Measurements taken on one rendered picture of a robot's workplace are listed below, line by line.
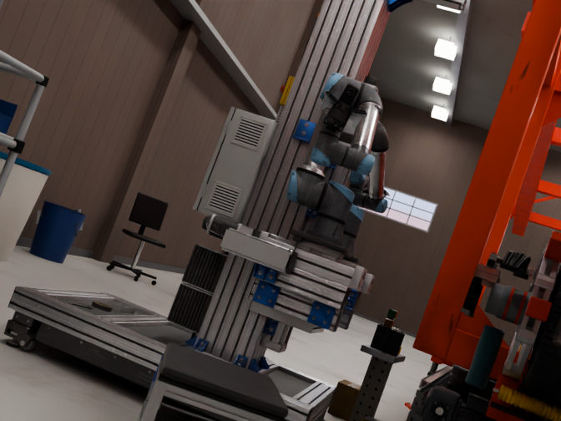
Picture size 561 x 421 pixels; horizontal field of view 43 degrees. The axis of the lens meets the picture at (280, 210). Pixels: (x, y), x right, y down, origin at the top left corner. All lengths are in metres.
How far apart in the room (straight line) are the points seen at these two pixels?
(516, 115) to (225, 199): 1.52
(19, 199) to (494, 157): 3.25
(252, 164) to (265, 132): 0.15
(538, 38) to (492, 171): 0.70
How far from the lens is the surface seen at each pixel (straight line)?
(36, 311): 2.98
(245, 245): 2.67
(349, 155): 2.53
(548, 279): 2.83
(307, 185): 2.75
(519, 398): 2.94
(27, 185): 5.30
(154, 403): 1.87
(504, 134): 3.65
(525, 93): 3.71
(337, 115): 2.37
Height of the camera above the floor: 0.68
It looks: 4 degrees up
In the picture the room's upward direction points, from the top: 20 degrees clockwise
